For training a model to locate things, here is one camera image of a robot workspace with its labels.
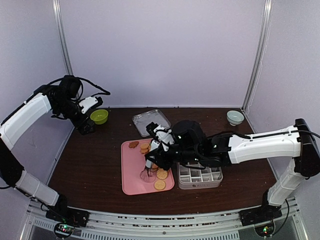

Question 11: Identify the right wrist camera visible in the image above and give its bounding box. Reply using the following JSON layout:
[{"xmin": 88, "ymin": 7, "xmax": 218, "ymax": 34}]
[{"xmin": 146, "ymin": 122, "xmax": 175, "ymax": 152}]

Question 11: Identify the brown leaf cookie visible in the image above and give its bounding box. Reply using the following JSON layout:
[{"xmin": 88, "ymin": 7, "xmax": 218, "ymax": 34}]
[{"xmin": 128, "ymin": 141, "xmax": 139, "ymax": 149}]

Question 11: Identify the black braided cable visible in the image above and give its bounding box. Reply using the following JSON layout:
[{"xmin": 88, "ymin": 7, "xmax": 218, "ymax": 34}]
[{"xmin": 24, "ymin": 76, "xmax": 111, "ymax": 101}]

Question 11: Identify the round dotted biscuit top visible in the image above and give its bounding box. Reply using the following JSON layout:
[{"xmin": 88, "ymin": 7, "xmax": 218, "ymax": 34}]
[{"xmin": 156, "ymin": 169, "xmax": 168, "ymax": 180}]

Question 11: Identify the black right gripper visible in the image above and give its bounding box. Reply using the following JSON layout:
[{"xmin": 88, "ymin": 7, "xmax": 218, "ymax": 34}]
[{"xmin": 144, "ymin": 141, "xmax": 202, "ymax": 171}]

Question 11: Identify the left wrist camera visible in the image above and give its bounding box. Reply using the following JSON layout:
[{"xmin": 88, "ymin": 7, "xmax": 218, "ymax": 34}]
[{"xmin": 78, "ymin": 96, "xmax": 103, "ymax": 114}]

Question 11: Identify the pink plastic tray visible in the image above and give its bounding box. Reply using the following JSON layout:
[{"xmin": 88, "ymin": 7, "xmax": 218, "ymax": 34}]
[{"xmin": 120, "ymin": 137, "xmax": 175, "ymax": 196}]

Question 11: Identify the right metal frame post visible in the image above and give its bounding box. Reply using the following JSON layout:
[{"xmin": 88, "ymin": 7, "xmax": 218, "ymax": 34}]
[{"xmin": 242, "ymin": 0, "xmax": 273, "ymax": 113}]

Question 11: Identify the round dotted biscuit bottom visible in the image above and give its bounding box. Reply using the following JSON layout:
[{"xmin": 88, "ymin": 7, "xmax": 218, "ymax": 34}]
[{"xmin": 153, "ymin": 180, "xmax": 166, "ymax": 191}]

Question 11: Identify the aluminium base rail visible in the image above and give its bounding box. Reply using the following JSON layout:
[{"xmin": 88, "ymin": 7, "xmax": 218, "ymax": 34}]
[{"xmin": 23, "ymin": 197, "xmax": 303, "ymax": 240}]

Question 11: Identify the green plastic bowl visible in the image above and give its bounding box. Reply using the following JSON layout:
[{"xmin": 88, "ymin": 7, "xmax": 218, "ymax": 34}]
[{"xmin": 90, "ymin": 109, "xmax": 109, "ymax": 125}]

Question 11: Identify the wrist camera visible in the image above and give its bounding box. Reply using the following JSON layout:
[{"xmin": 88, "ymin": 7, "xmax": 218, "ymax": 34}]
[
  {"xmin": 146, "ymin": 122, "xmax": 175, "ymax": 152},
  {"xmin": 78, "ymin": 96, "xmax": 103, "ymax": 114}
]

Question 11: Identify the metal frame post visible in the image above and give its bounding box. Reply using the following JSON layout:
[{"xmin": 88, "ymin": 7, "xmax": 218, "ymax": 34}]
[
  {"xmin": 242, "ymin": 0, "xmax": 273, "ymax": 113},
  {"xmin": 52, "ymin": 0, "xmax": 74, "ymax": 75}
]

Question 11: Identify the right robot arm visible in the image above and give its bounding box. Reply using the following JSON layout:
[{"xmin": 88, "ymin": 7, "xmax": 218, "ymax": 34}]
[{"xmin": 144, "ymin": 118, "xmax": 320, "ymax": 221}]

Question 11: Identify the celadon ceramic bowl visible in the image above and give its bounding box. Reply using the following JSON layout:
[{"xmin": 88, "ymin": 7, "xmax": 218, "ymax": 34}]
[{"xmin": 226, "ymin": 110, "xmax": 245, "ymax": 126}]

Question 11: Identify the round dotted biscuit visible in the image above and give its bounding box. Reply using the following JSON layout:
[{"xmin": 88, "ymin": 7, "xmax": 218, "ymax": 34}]
[
  {"xmin": 156, "ymin": 169, "xmax": 168, "ymax": 180},
  {"xmin": 153, "ymin": 180, "xmax": 166, "ymax": 191}
]

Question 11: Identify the silver divided cookie tin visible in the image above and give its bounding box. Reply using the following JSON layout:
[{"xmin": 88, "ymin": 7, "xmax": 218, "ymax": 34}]
[{"xmin": 177, "ymin": 163, "xmax": 223, "ymax": 190}]

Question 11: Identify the left metal frame post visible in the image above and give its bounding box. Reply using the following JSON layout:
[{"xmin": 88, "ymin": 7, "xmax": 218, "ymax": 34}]
[{"xmin": 52, "ymin": 0, "xmax": 74, "ymax": 75}]

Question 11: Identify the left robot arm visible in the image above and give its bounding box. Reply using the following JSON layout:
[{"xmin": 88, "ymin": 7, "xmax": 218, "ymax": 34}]
[{"xmin": 0, "ymin": 75, "xmax": 103, "ymax": 222}]

